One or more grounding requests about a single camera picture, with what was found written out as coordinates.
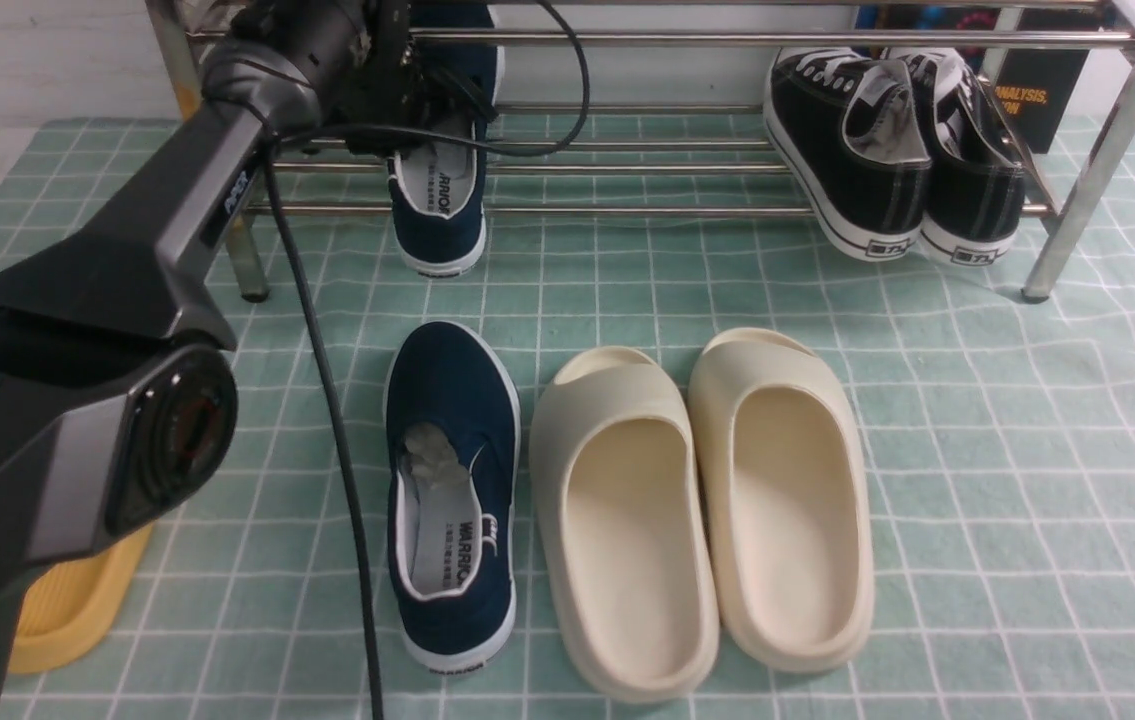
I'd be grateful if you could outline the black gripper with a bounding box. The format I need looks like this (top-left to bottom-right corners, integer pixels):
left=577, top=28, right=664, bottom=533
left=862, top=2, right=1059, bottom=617
left=331, top=1, right=488, bottom=156

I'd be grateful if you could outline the navy slip-on shoe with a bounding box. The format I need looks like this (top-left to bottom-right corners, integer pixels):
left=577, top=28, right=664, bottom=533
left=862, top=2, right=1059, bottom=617
left=387, top=44, right=506, bottom=278
left=382, top=323, right=521, bottom=675

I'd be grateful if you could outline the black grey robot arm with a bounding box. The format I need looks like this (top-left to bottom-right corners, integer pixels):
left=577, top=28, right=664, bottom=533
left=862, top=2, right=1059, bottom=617
left=0, top=1, right=422, bottom=696

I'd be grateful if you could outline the metal shoe rack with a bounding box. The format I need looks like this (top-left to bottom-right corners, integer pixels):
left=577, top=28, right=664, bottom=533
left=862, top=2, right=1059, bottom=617
left=145, top=1, right=1135, bottom=304

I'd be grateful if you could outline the left cream slide sandal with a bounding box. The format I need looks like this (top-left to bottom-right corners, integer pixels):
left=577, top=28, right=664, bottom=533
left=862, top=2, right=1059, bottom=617
left=529, top=346, right=718, bottom=705

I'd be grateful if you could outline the cream slide sandal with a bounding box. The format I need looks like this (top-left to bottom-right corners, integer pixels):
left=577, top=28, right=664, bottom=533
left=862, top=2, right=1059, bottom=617
left=529, top=346, right=718, bottom=705
left=689, top=328, right=875, bottom=673

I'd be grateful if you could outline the left black canvas sneaker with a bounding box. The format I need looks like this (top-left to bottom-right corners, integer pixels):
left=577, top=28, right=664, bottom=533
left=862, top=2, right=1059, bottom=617
left=762, top=47, right=932, bottom=263

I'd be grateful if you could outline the black canvas sneaker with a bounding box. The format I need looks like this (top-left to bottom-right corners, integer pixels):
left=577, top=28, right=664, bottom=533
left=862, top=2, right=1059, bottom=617
left=762, top=47, right=932, bottom=263
left=886, top=47, right=1027, bottom=266

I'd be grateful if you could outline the right cream slide sandal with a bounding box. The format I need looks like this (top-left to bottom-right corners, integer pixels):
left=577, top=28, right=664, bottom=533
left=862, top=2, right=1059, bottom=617
left=689, top=328, right=875, bottom=673

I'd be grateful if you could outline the right black canvas sneaker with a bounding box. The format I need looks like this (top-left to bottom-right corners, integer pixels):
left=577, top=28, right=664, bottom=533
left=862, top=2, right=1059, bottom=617
left=886, top=47, right=1027, bottom=266

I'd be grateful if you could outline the right yellow slide sandal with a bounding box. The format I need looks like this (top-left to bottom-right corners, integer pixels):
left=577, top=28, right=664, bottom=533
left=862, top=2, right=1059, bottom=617
left=8, top=524, right=155, bottom=675

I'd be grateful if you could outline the black book with orange text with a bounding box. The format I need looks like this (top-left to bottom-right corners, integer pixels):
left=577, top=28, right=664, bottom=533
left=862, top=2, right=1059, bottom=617
left=980, top=8, right=1102, bottom=154

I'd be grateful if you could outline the green checkered cloth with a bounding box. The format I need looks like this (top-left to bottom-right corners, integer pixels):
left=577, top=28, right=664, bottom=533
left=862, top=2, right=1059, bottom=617
left=0, top=140, right=1135, bottom=719

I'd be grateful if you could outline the black cable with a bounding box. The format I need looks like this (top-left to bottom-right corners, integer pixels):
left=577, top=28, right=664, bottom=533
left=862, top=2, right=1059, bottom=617
left=260, top=0, right=592, bottom=720

